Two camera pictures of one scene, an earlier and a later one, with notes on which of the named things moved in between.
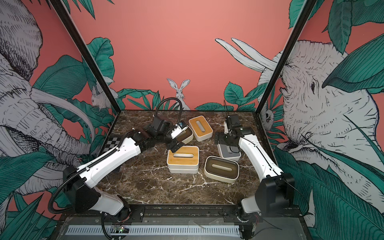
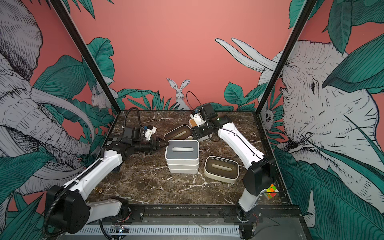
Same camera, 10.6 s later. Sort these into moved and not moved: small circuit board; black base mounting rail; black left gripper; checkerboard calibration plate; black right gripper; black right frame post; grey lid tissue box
Moved: grey lid tissue box; black left gripper; black right gripper
Not moved: checkerboard calibration plate; small circuit board; black base mounting rail; black right frame post
